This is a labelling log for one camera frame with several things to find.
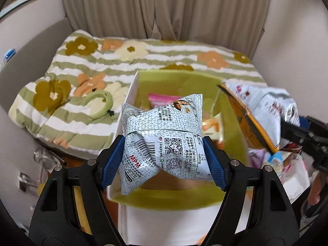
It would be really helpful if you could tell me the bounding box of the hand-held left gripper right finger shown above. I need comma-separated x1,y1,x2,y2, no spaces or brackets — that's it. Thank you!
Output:
197,136,300,246

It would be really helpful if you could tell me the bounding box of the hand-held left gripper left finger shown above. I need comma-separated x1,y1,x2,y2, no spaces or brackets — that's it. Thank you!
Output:
28,134,129,246

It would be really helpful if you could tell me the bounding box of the beige curtain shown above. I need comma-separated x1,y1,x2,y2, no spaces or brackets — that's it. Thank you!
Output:
59,0,272,44

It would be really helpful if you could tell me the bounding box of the green bear print box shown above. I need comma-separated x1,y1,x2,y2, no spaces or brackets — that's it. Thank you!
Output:
106,69,250,246

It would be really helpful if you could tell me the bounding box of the person's right hand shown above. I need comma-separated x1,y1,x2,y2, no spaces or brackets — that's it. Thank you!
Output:
308,172,324,206

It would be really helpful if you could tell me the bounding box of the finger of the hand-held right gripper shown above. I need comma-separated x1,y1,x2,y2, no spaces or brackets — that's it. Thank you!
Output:
280,119,312,146
298,116,328,137

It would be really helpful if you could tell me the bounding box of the light blue snack packet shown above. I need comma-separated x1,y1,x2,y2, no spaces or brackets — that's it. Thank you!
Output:
266,151,293,175

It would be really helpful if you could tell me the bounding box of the pink snack packet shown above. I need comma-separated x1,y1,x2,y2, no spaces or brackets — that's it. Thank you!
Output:
148,93,181,111

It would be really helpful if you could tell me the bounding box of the beige upholstered bed frame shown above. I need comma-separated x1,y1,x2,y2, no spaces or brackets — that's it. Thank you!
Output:
0,18,75,164

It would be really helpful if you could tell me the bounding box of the large white orange snack bag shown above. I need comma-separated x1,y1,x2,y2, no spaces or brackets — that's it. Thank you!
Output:
217,81,301,157

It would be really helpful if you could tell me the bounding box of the purple snack packet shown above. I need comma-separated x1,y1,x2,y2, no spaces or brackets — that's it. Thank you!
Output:
248,149,265,170

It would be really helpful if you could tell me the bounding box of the grey patterned snack packet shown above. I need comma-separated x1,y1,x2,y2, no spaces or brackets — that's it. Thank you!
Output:
120,93,214,196

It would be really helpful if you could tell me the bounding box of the clear glass item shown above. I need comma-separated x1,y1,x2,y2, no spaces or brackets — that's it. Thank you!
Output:
33,148,64,170

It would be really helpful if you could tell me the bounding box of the striped flower print blanket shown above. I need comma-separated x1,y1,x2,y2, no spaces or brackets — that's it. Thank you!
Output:
8,29,268,149

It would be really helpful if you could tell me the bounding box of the orange snack packet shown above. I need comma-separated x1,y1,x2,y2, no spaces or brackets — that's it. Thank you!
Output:
201,113,224,144

